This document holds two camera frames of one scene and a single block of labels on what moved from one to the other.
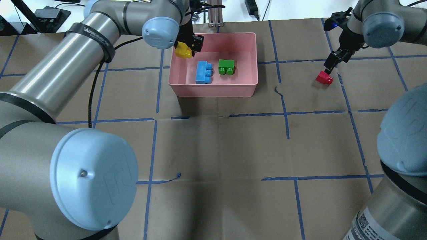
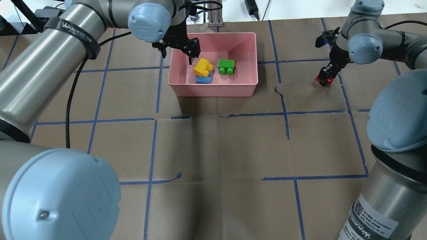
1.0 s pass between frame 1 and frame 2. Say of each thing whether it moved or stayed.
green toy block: stayed
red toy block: stayed
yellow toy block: moved
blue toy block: stayed
